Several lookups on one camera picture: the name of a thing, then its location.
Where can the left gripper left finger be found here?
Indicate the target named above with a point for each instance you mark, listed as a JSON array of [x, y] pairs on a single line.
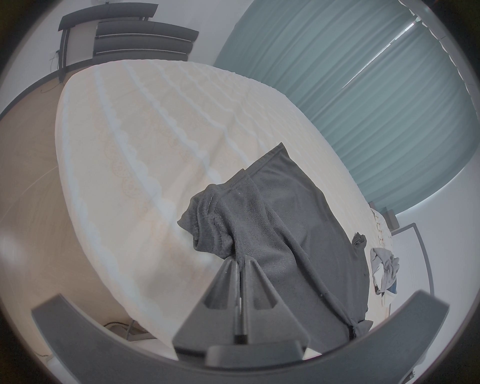
[[198, 330]]

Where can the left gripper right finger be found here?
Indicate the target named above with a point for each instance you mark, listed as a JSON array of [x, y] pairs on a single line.
[[281, 330]]

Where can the black T-shirt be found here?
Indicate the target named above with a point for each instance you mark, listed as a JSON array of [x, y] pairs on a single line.
[[300, 243]]

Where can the pile of clothes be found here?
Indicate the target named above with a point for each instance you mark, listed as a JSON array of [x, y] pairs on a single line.
[[382, 262]]

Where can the bed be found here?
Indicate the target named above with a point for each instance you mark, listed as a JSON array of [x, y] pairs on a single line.
[[150, 150]]

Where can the white printed pillow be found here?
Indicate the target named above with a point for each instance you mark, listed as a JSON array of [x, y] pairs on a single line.
[[380, 228]]

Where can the grey bedside table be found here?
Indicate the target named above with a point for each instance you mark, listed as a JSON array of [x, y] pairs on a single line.
[[392, 219]]

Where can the blue-green curtain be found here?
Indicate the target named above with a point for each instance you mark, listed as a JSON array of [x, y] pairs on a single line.
[[405, 131], [300, 45]]

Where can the black chest of drawers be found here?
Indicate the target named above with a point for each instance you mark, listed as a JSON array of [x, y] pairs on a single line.
[[142, 37]]

